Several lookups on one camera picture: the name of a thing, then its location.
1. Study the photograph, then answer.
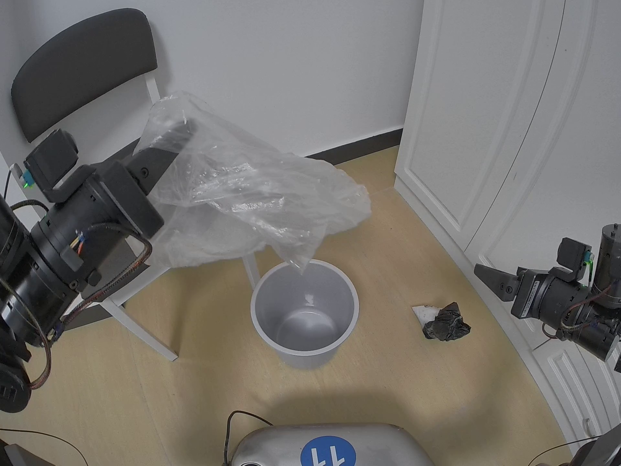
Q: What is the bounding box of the grey padded white chair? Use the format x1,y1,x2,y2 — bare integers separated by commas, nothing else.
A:
9,8,260,362

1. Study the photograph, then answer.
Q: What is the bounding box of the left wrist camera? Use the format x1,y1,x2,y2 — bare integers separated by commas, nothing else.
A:
22,129,81,204

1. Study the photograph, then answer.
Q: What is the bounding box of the white trash bin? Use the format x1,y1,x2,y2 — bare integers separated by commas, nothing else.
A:
250,259,360,370

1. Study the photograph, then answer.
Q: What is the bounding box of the black cable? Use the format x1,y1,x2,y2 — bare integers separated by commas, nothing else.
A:
223,410,275,466

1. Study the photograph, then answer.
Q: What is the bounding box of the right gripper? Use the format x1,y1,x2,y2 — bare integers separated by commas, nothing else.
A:
474,263,586,320

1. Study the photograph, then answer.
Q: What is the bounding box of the white wardrobe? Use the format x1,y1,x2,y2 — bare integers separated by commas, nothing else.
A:
394,0,621,438

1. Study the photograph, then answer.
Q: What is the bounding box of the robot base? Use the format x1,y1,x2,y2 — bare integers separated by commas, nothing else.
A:
232,423,435,466

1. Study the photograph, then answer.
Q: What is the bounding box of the black plastic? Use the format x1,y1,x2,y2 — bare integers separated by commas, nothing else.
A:
421,301,472,341

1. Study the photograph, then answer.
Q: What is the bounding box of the white paper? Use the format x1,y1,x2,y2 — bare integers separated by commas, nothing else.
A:
411,304,441,328

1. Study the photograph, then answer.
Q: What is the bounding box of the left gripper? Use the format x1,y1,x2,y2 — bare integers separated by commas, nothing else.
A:
30,118,196,302

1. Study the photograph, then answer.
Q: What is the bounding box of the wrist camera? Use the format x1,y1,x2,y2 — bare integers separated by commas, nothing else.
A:
22,129,81,204
548,237,594,285

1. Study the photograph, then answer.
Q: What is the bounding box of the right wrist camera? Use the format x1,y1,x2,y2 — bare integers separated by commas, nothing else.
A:
548,237,594,285

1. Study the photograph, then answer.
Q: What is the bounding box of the clear plastic bag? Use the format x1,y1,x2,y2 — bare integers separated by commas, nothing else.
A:
143,90,372,275

